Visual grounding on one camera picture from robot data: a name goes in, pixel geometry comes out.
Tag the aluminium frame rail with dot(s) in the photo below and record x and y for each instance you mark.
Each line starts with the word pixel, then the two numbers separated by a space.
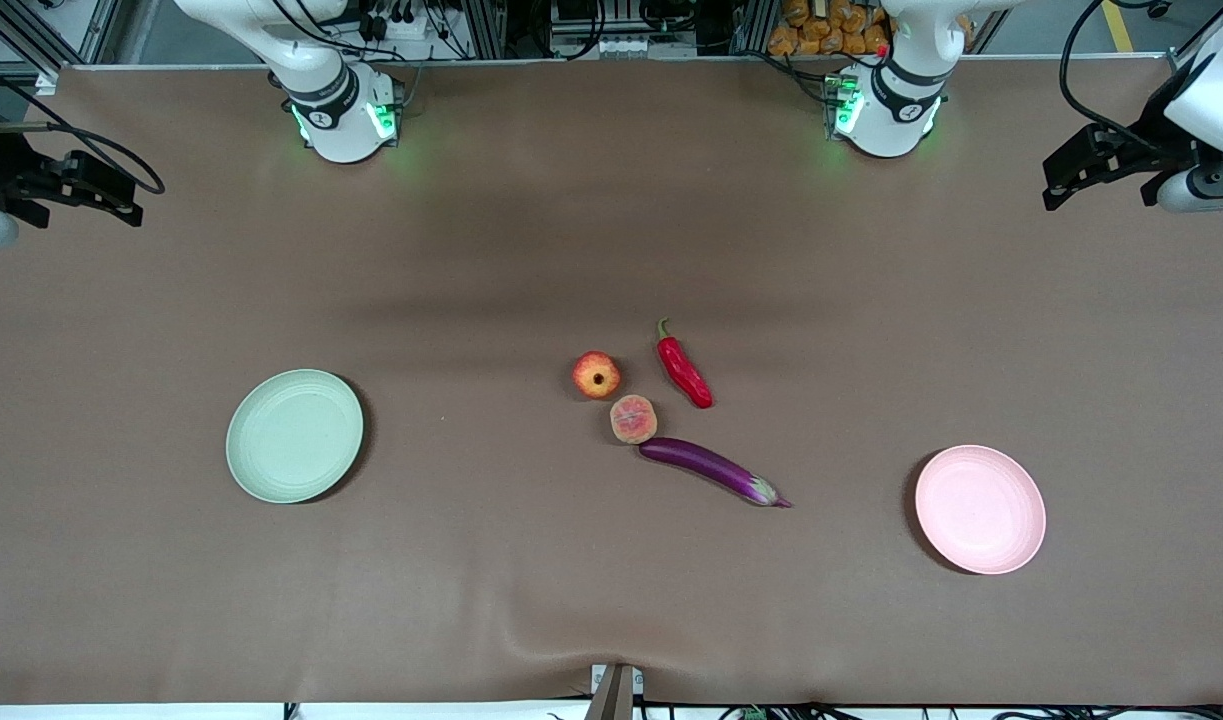
pixel 71 30

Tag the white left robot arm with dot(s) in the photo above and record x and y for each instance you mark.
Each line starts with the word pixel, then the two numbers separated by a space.
pixel 896 110

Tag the red chili pepper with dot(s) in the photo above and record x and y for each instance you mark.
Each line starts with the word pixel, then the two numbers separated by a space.
pixel 683 372

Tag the light green round plate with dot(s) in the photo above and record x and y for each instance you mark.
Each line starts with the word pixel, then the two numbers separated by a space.
pixel 291 440

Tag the purple long eggplant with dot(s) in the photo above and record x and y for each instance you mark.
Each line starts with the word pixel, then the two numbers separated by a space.
pixel 701 462

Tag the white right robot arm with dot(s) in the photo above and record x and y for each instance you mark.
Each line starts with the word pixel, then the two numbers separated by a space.
pixel 341 110

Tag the white power strip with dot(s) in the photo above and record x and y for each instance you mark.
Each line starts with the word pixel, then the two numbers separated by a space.
pixel 401 30

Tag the white electronics box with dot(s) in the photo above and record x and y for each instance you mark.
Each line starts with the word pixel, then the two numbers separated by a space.
pixel 621 45

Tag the pink orange peach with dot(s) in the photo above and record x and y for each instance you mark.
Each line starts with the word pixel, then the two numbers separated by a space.
pixel 633 420

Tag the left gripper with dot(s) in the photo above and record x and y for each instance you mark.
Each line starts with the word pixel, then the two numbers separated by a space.
pixel 1143 152

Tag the pink round plate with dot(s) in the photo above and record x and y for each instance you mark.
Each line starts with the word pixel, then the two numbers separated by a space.
pixel 981 510

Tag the pile of orange objects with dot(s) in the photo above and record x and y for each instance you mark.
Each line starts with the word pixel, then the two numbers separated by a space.
pixel 821 40

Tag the aluminium frame post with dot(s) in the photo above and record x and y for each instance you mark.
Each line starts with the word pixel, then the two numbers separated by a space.
pixel 486 30

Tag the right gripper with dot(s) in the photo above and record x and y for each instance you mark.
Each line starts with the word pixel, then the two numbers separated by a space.
pixel 3 170

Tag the grey metal table bracket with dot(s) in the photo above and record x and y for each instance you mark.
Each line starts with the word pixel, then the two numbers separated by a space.
pixel 616 695

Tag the red apple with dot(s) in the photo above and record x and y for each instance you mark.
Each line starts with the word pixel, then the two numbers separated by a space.
pixel 596 376

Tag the brown table cover cloth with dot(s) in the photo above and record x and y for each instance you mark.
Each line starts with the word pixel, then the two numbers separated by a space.
pixel 611 250

